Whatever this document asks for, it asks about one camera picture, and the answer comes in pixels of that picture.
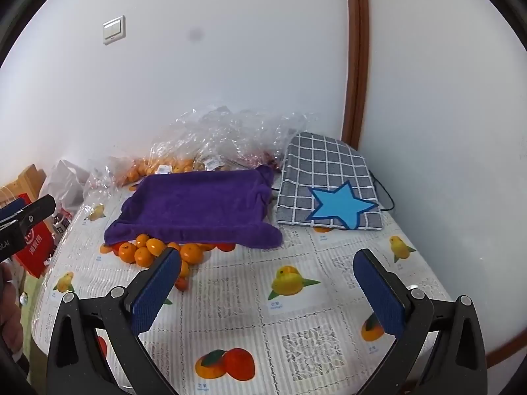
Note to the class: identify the purple plush towel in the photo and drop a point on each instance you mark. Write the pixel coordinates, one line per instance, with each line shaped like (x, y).
(209, 207)

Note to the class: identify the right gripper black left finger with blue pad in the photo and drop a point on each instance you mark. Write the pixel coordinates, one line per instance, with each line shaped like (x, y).
(76, 363)

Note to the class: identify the large orange mandarin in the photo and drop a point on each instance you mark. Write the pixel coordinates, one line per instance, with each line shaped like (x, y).
(143, 257)

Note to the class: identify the person's left hand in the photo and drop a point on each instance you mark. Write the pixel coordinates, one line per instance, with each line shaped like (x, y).
(11, 327)

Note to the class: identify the brown wooden door frame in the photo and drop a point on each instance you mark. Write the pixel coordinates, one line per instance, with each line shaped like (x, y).
(357, 70)

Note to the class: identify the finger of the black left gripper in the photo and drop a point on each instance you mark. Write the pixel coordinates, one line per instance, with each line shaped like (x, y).
(15, 228)

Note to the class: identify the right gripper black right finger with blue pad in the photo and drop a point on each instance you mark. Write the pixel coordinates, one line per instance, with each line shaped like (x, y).
(457, 360)

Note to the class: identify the clear plastic fruit bags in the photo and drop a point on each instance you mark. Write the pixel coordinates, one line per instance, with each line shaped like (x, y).
(219, 139)

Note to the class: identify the grey checkered cloth blue star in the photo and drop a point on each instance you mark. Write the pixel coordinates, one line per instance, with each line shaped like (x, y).
(326, 183)

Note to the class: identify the white wall light switch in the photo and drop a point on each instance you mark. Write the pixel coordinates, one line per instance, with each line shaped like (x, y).
(114, 30)

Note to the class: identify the cardboard box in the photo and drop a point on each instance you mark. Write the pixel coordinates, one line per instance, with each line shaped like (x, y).
(28, 183)

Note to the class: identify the red paper bag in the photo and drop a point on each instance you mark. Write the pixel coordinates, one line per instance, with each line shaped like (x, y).
(39, 247)

